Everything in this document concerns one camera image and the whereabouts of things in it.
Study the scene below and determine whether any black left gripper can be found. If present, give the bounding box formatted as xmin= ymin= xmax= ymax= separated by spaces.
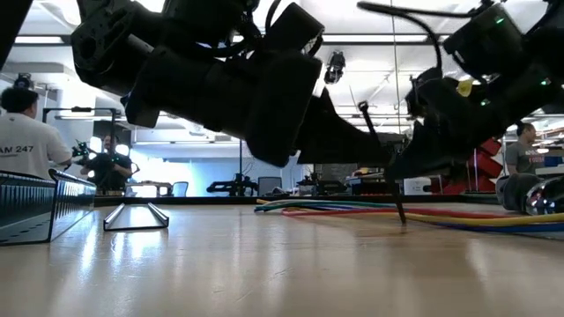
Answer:
xmin=125 ymin=48 xmax=391 ymax=168

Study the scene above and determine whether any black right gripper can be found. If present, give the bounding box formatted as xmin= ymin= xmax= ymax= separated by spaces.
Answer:
xmin=387 ymin=65 xmax=564 ymax=180

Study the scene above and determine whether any black zip tie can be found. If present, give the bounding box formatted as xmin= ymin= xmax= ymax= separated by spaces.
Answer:
xmin=357 ymin=100 xmax=408 ymax=225

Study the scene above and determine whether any black duct cover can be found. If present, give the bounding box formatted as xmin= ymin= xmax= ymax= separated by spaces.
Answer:
xmin=102 ymin=202 xmax=170 ymax=232

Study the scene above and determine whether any black slotted cable duct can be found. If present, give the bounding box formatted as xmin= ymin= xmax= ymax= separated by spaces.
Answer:
xmin=0 ymin=169 xmax=97 ymax=247

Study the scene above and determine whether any black computer monitor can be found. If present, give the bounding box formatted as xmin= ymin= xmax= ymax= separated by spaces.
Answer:
xmin=378 ymin=131 xmax=411 ymax=177

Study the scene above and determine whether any white box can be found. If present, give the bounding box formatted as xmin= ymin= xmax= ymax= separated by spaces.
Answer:
xmin=403 ymin=176 xmax=434 ymax=196

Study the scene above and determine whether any black hanging spotlight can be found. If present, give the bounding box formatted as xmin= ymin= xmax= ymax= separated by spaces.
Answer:
xmin=323 ymin=50 xmax=347 ymax=85
xmin=11 ymin=72 xmax=34 ymax=93

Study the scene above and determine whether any red storage bin rack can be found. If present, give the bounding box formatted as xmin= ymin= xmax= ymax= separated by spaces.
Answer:
xmin=440 ymin=136 xmax=504 ymax=195

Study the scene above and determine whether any grey office chair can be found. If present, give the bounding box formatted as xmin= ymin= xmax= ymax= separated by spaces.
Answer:
xmin=257 ymin=175 xmax=283 ymax=197

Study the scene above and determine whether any black overhead light bar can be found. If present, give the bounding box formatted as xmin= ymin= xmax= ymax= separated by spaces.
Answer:
xmin=12 ymin=33 xmax=446 ymax=46

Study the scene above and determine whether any grey round pouch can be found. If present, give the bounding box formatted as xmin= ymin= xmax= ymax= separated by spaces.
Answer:
xmin=495 ymin=173 xmax=544 ymax=212

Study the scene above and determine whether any blue office chair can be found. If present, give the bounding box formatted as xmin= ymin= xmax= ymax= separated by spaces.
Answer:
xmin=169 ymin=180 xmax=189 ymax=198

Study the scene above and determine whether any black gantry frame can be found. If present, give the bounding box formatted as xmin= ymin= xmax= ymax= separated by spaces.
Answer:
xmin=237 ymin=139 xmax=246 ymax=197
xmin=41 ymin=105 xmax=119 ymax=177

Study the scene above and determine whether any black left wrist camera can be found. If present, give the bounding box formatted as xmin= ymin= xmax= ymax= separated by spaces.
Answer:
xmin=259 ymin=2 xmax=326 ymax=56

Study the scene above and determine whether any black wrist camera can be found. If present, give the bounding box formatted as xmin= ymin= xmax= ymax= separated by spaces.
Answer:
xmin=442 ymin=4 xmax=525 ymax=83
xmin=259 ymin=2 xmax=326 ymax=56

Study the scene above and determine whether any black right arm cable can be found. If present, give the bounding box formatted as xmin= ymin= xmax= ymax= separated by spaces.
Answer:
xmin=355 ymin=1 xmax=445 ymax=74

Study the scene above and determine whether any black aluminium table frame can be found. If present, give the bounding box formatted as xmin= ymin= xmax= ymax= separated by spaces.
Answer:
xmin=94 ymin=193 xmax=501 ymax=208

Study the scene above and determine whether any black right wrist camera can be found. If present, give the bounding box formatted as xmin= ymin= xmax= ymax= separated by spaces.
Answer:
xmin=442 ymin=4 xmax=525 ymax=83

